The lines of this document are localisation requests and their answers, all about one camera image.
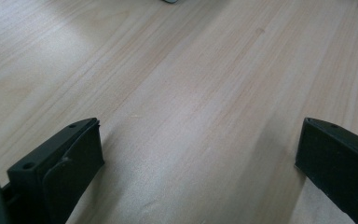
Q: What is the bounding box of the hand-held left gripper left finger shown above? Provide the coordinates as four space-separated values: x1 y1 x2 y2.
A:
1 117 105 224

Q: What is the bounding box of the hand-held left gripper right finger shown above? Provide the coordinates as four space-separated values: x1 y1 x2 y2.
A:
294 117 358 224

